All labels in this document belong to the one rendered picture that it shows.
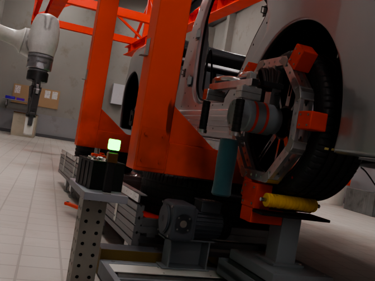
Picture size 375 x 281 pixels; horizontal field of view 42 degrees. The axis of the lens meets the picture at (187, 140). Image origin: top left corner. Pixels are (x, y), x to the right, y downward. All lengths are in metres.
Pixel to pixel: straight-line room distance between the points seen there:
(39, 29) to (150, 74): 0.75
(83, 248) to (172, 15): 1.19
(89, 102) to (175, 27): 1.96
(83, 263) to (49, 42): 0.91
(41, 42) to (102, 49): 2.54
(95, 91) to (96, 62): 0.25
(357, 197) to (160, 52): 6.79
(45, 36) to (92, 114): 2.51
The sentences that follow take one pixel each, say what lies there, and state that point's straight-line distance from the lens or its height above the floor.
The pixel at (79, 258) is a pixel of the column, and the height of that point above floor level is 0.15.
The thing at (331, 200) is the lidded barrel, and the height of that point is 0.06.
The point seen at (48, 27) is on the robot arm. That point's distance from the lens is 1.89.
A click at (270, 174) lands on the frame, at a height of 0.62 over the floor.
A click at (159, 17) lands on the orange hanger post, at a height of 1.28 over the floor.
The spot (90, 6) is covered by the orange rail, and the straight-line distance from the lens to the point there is 11.23.
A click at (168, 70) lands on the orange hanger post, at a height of 1.03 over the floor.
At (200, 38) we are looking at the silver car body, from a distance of 3.52.
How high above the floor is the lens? 0.69
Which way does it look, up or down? level
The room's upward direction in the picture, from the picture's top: 9 degrees clockwise
